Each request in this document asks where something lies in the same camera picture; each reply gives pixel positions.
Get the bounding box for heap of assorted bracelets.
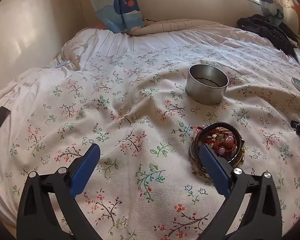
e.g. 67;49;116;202
189;121;247;173

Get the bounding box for black puffer jacket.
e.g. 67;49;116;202
237;14;300;55

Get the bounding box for boat print curtain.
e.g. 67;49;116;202
257;0;285;27

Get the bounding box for floral bed sheet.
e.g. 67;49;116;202
0;44;300;240

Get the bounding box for round printed tin lid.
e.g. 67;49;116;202
291;77;300;96

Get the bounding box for whale print curtain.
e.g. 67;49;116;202
84;0;145;33

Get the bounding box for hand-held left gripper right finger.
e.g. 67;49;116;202
199;144;283;240

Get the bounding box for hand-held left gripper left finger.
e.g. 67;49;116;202
16;144;102;240

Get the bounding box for striped beige pillow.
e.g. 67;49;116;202
129;19;223;37

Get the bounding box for round metal tin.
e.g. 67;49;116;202
185;64;229;105

